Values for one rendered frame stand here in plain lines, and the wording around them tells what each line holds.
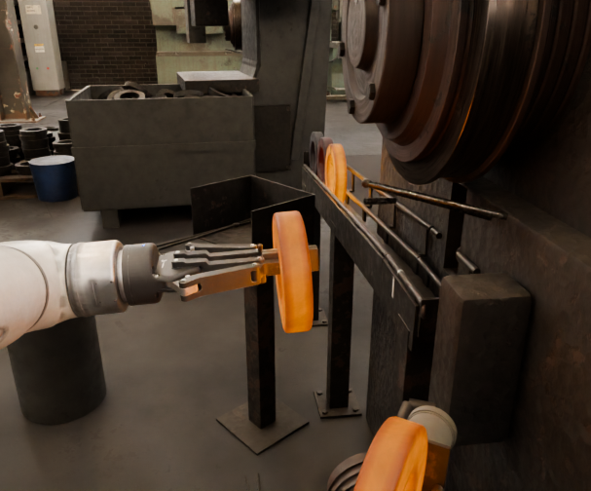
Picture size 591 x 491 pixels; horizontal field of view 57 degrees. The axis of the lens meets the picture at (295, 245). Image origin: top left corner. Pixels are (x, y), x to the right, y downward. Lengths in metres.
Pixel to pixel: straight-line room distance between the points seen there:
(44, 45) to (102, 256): 9.80
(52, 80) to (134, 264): 9.82
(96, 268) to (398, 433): 0.38
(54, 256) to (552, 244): 0.59
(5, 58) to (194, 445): 6.59
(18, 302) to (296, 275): 0.28
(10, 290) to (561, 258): 0.59
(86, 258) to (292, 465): 1.07
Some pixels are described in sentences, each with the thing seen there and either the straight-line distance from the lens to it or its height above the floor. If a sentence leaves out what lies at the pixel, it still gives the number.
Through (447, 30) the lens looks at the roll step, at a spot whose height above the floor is 1.11.
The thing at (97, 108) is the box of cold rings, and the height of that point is 0.69.
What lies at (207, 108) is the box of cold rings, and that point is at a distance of 3.24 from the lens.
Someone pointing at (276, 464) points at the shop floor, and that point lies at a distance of 1.62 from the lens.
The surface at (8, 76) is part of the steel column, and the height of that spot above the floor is 0.54.
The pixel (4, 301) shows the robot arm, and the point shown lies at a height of 0.89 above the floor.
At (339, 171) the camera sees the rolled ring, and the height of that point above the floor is 0.73.
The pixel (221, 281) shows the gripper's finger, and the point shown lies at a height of 0.84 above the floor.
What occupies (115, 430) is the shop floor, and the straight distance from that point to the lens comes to 1.80.
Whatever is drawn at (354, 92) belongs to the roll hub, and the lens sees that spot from 0.92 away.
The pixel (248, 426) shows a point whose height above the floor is 0.01.
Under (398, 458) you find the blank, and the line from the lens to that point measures 0.50.
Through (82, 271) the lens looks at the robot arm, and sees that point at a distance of 0.68.
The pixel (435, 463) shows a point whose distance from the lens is 0.63.
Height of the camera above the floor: 1.12
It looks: 22 degrees down
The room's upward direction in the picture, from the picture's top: straight up
